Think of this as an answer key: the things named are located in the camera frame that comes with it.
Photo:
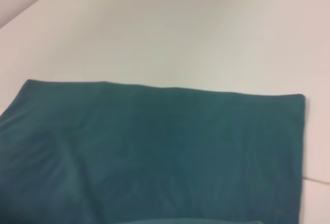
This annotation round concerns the teal blue shirt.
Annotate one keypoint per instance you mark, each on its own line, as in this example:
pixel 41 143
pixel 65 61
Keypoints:
pixel 154 157

